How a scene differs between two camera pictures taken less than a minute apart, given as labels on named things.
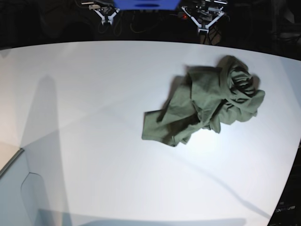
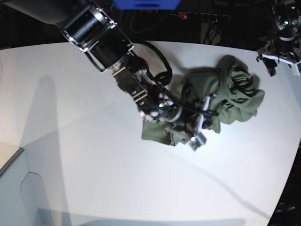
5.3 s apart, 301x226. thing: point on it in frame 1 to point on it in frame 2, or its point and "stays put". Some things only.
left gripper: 106,13 to 190,116
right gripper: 204,14 to 292,56
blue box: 147,4 stays put
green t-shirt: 208,96 stays put
